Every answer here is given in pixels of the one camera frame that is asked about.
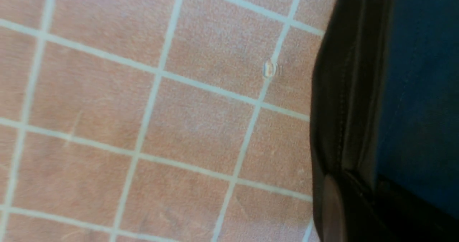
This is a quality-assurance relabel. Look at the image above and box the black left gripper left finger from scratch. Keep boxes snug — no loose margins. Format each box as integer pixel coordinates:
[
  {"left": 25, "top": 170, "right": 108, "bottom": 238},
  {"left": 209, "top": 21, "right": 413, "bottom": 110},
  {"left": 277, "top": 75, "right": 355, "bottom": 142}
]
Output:
[{"left": 321, "top": 174, "right": 349, "bottom": 242}]

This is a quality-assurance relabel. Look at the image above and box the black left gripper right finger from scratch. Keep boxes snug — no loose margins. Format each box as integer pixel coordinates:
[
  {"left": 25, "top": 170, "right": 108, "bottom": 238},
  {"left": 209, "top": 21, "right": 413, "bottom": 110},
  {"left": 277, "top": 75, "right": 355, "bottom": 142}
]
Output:
[{"left": 374, "top": 176, "right": 459, "bottom": 242}]

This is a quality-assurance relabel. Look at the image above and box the dark gray long-sleeve top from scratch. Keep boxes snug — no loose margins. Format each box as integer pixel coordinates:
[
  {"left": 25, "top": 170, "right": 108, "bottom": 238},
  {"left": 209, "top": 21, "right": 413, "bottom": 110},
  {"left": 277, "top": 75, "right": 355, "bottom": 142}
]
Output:
[{"left": 310, "top": 0, "right": 459, "bottom": 242}]

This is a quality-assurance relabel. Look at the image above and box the pink grid-pattern table mat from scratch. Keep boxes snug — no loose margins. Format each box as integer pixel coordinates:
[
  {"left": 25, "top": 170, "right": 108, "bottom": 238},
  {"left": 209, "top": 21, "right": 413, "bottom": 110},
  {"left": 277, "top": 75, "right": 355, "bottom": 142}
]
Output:
[{"left": 1, "top": 0, "right": 335, "bottom": 242}]

